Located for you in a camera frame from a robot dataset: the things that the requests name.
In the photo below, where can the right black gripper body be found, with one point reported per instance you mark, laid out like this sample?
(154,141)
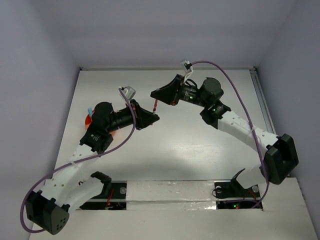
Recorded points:
(188,93)

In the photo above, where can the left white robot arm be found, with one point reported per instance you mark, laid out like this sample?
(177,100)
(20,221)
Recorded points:
(70,187)

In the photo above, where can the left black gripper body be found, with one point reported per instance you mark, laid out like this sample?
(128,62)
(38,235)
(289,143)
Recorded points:
(133,102)

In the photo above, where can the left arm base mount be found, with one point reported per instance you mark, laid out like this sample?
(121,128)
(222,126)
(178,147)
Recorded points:
(111,199)

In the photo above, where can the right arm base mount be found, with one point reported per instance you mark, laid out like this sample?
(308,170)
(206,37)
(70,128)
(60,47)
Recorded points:
(231,195)

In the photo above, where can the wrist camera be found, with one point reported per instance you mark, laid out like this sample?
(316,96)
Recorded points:
(188,69)
(127,92)

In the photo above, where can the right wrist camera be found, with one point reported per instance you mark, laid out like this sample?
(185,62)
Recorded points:
(188,69)

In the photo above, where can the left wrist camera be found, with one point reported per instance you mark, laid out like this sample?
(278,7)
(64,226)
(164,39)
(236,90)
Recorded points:
(127,92)

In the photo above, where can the red gel pen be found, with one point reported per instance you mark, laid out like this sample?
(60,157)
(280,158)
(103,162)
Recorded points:
(155,106)

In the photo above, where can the orange pen holder cup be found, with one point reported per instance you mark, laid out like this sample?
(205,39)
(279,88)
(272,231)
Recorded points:
(88,121)

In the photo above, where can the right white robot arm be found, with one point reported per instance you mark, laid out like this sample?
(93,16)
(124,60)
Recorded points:
(279,155)

